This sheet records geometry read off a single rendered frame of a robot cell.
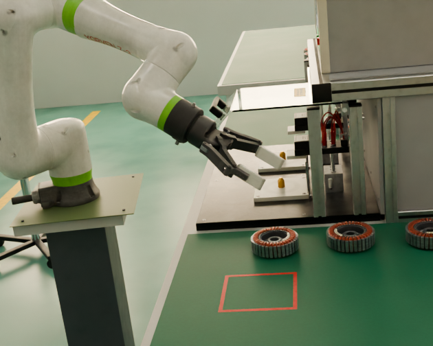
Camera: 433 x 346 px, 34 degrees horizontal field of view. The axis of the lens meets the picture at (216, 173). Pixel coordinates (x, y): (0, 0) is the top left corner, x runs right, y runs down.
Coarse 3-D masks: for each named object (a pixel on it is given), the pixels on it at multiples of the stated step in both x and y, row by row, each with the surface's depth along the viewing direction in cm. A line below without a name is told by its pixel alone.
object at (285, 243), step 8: (256, 232) 171; (264, 232) 171; (272, 232) 172; (280, 232) 171; (288, 232) 170; (296, 232) 170; (256, 240) 167; (264, 240) 171; (272, 240) 170; (280, 240) 168; (288, 240) 165; (296, 240) 166; (256, 248) 166; (264, 248) 164; (272, 248) 164; (280, 248) 164; (288, 248) 164; (296, 248) 166; (264, 256) 165; (272, 256) 164; (280, 256) 164
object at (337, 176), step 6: (324, 168) 198; (330, 168) 198; (336, 168) 197; (324, 174) 194; (330, 174) 193; (336, 174) 193; (342, 174) 193; (324, 180) 194; (336, 180) 194; (342, 180) 194; (324, 186) 199; (336, 186) 194; (342, 186) 194
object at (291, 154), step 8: (296, 136) 197; (304, 136) 196; (296, 144) 192; (304, 144) 192; (328, 144) 194; (336, 144) 194; (288, 152) 197; (296, 152) 193; (304, 152) 192; (328, 152) 192; (336, 152) 191; (344, 152) 191
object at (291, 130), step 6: (294, 114) 219; (300, 114) 218; (306, 114) 218; (294, 120) 215; (300, 120) 215; (306, 120) 215; (324, 120) 218; (342, 120) 215; (288, 126) 222; (294, 126) 215; (300, 126) 215; (306, 126) 215; (330, 126) 214; (336, 126) 214; (342, 126) 214; (288, 132) 217; (294, 132) 216; (300, 132) 216; (330, 132) 216; (330, 138) 216
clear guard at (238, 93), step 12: (288, 84) 193; (300, 84) 191; (240, 96) 186; (252, 96) 185; (264, 96) 183; (276, 96) 182; (288, 96) 180; (300, 96) 179; (228, 108) 178; (240, 108) 173; (252, 108) 172; (264, 108) 172; (216, 120) 184
